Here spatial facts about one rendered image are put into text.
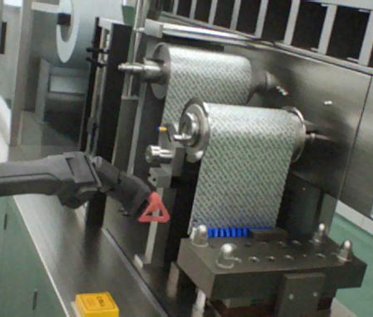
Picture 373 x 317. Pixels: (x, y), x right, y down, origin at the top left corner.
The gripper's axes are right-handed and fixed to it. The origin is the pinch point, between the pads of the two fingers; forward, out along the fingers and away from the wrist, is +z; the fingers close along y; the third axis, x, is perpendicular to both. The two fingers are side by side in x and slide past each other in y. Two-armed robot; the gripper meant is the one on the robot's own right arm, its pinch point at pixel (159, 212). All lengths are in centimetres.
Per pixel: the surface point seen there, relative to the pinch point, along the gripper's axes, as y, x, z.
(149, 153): -9.0, 9.1, -5.8
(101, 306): 11.3, -20.6, -5.4
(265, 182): 0.7, 19.5, 18.6
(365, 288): -125, 16, 238
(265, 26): -38, 58, 16
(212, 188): 0.5, 11.0, 7.4
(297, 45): -23, 56, 19
